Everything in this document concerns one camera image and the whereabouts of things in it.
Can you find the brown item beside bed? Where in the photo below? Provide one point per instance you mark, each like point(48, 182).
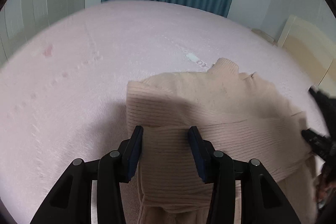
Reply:
point(265, 36)

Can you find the black garment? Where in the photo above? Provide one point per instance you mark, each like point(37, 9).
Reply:
point(326, 105)

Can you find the beige ribbed knit sweater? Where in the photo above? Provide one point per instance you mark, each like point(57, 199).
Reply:
point(242, 115)

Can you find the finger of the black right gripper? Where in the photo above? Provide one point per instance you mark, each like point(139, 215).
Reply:
point(319, 144)

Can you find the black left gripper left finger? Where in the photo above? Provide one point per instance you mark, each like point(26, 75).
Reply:
point(116, 167)

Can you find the person's right hand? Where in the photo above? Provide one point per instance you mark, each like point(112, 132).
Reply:
point(325, 186)

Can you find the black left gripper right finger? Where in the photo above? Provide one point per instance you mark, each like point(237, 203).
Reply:
point(217, 168)

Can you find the pink bed sheet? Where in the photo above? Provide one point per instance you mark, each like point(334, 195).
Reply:
point(63, 95)

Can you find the cream wooden headboard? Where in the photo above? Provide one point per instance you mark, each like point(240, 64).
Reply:
point(309, 46)

